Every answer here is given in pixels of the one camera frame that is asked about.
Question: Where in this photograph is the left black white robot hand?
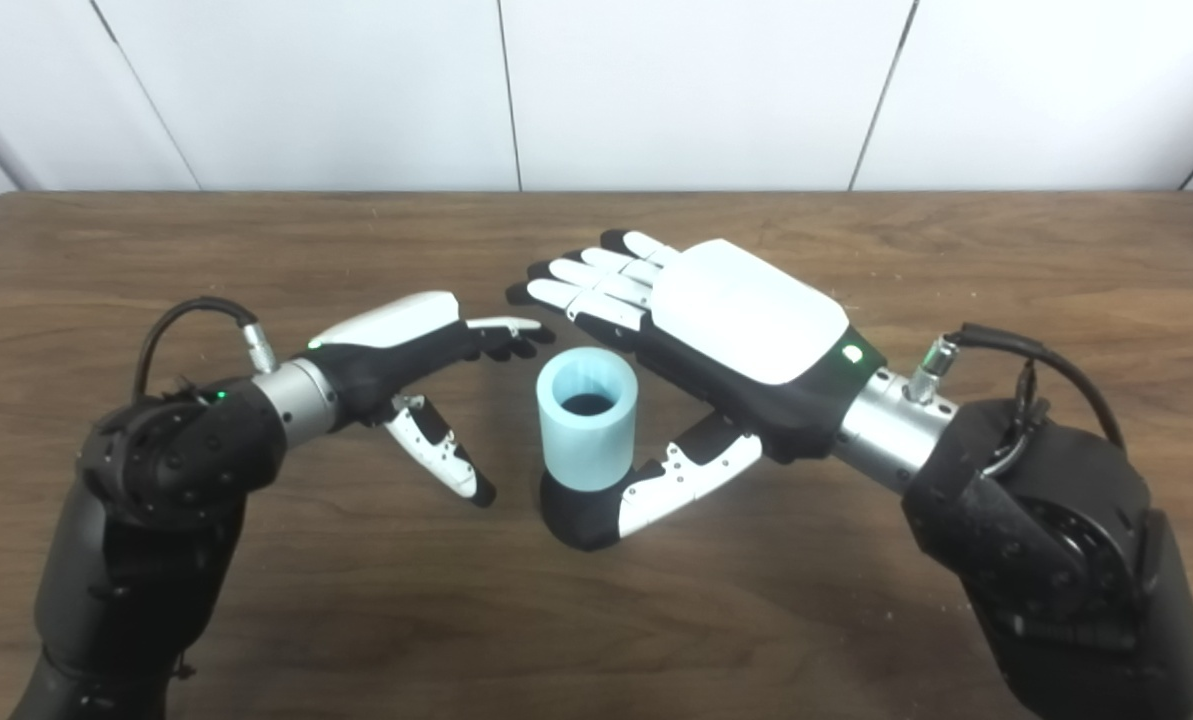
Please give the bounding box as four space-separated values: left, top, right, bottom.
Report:
306 291 557 508

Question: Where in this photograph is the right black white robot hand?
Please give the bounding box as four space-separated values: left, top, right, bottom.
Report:
505 229 888 542

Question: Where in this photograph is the light blue cylinder cup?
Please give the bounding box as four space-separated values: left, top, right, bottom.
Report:
536 347 639 493

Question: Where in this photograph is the black funnel-shaped nozzle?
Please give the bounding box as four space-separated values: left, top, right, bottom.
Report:
539 392 649 553

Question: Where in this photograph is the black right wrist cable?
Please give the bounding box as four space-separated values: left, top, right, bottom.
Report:
906 322 1127 453

